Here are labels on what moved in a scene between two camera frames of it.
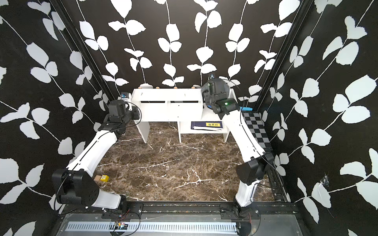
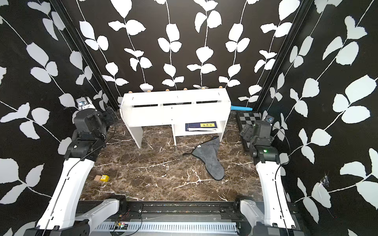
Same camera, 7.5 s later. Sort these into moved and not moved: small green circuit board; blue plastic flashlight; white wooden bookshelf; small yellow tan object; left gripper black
Moved: white wooden bookshelf; left gripper black
Not moved: blue plastic flashlight; small yellow tan object; small green circuit board
